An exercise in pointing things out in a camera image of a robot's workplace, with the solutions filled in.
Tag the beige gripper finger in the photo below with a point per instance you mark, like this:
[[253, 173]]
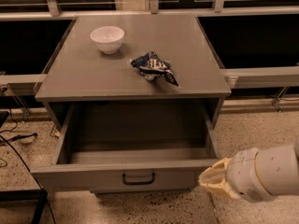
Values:
[[217, 170], [222, 188]]

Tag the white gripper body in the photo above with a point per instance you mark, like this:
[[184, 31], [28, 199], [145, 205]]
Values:
[[242, 174]]

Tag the grey top drawer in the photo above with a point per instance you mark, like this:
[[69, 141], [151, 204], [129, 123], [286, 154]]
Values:
[[100, 143]]

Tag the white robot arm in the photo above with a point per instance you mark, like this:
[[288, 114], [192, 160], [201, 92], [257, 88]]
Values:
[[278, 169]]

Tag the grey drawer cabinet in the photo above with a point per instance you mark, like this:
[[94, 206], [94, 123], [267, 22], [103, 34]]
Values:
[[81, 72]]

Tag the crumpled blue chip bag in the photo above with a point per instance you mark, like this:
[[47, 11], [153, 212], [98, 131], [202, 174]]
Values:
[[150, 67]]

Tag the white ceramic bowl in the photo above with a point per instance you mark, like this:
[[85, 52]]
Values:
[[108, 39]]

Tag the black pole base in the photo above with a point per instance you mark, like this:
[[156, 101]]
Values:
[[39, 195]]

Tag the black top drawer handle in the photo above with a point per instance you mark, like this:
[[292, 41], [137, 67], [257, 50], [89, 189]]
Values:
[[139, 180]]

